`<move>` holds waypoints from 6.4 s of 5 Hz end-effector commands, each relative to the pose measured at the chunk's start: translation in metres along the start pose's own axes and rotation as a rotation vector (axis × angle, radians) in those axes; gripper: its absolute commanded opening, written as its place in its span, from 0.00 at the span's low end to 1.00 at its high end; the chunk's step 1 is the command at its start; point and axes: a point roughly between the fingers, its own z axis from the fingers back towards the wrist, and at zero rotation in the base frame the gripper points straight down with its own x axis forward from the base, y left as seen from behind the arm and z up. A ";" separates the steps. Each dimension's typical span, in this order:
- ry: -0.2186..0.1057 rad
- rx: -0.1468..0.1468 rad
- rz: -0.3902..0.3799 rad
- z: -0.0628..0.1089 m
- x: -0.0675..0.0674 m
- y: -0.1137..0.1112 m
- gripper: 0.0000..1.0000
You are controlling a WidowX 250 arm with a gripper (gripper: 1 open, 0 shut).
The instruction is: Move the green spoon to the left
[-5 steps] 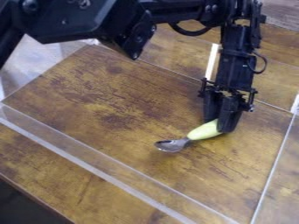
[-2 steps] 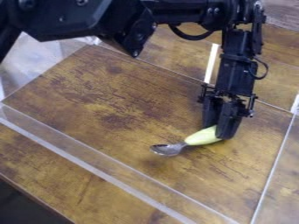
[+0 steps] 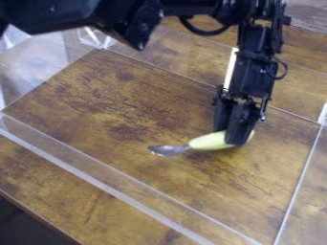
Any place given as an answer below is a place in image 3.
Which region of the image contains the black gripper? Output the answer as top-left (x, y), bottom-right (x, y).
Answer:
top-left (214, 52), bottom-right (279, 145)

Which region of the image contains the green handled metal spoon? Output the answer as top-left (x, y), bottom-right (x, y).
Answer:
top-left (147, 129), bottom-right (255, 158)

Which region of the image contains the clear acrylic enclosure wall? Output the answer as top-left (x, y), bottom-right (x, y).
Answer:
top-left (0, 24), bottom-right (327, 245)

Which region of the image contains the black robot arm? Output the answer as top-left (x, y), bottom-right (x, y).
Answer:
top-left (0, 0), bottom-right (291, 145)

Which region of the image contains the clear acrylic corner bracket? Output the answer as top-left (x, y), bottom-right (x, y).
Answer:
top-left (76, 27), bottom-right (116, 50)

